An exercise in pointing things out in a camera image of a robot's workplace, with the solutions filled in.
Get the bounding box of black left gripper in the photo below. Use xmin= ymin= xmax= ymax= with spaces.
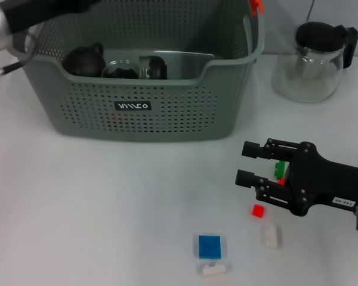
xmin=2 ymin=0 xmax=101 ymax=33

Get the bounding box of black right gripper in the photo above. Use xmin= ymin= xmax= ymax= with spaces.
xmin=234 ymin=138 xmax=358 ymax=217

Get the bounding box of blue square plate brick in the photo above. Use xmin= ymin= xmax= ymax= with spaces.
xmin=198 ymin=235 xmax=222 ymax=259

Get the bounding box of grey perforated storage bin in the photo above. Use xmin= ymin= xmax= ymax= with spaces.
xmin=10 ymin=0 xmax=266 ymax=143

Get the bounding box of orange bin clip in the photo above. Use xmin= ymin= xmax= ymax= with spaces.
xmin=249 ymin=0 xmax=263 ymax=15

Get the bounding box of chunky green brick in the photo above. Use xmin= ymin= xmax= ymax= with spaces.
xmin=273 ymin=160 xmax=287 ymax=178

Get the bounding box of dark clay teapot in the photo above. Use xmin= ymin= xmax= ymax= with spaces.
xmin=61 ymin=41 xmax=106 ymax=77

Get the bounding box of chunky white brick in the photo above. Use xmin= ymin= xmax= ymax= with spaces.
xmin=260 ymin=223 xmax=283 ymax=250

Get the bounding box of glass pitcher black lid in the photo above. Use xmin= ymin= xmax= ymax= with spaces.
xmin=270 ymin=20 xmax=358 ymax=104

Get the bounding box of flat white brick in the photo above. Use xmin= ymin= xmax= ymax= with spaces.
xmin=201 ymin=263 xmax=229 ymax=278

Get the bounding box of dark left arm cable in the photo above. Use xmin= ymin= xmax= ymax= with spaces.
xmin=0 ymin=28 xmax=38 ymax=75

